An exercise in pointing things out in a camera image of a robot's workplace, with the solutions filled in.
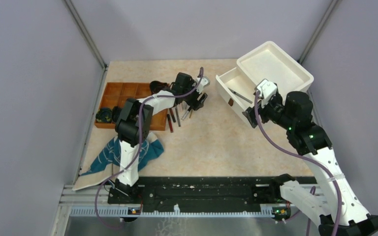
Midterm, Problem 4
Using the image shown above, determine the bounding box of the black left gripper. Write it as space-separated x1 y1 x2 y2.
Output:
182 80 207 111

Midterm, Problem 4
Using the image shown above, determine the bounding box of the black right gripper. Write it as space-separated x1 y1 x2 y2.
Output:
242 93 294 130

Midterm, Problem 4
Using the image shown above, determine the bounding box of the white pull-out drawer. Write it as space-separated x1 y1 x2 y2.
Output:
216 67 259 128

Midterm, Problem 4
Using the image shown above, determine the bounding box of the white drawer organizer box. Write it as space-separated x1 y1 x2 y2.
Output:
237 41 314 100

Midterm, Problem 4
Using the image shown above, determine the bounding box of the clear glitter gloss tube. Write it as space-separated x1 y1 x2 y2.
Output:
182 109 191 120

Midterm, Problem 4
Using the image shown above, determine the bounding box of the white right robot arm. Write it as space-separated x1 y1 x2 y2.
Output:
245 91 378 236

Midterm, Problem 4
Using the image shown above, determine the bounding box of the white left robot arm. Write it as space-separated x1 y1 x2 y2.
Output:
115 68 210 203

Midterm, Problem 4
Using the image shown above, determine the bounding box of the grey makeup pencil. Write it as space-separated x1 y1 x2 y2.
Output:
175 106 181 127

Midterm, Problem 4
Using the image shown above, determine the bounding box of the dark grey eyeliner pencil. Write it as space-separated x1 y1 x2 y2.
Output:
169 108 176 123

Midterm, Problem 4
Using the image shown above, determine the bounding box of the black coiled band top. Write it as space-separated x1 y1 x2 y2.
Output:
149 81 169 95

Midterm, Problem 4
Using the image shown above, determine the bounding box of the black coiled band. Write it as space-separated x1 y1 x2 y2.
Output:
149 81 169 95
95 107 112 123

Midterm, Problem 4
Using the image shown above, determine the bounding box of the teal patterned cloth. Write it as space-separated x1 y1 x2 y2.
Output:
80 132 164 176

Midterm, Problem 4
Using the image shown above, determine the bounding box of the wooden compartment tray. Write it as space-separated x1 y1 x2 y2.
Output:
94 82 151 129

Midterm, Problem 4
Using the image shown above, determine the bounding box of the black coiled band left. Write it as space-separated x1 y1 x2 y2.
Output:
95 107 112 123

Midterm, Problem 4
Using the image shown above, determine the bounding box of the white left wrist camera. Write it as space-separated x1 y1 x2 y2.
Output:
196 76 211 94

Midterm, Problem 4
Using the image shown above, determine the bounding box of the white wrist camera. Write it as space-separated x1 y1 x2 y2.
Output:
255 79 278 108
196 76 211 94

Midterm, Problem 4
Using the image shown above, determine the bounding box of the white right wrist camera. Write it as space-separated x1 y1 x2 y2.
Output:
255 79 278 108

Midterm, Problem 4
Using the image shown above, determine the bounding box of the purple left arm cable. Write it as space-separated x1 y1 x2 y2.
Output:
94 67 205 231

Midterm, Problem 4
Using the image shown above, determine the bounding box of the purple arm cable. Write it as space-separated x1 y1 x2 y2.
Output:
94 67 205 231
253 91 343 236

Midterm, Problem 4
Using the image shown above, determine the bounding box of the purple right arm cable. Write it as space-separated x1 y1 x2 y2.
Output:
253 91 343 236

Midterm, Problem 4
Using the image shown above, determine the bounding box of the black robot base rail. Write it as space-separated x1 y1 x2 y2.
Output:
107 176 320 214

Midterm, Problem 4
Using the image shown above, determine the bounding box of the grey slotted cable duct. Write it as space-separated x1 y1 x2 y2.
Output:
69 204 294 219

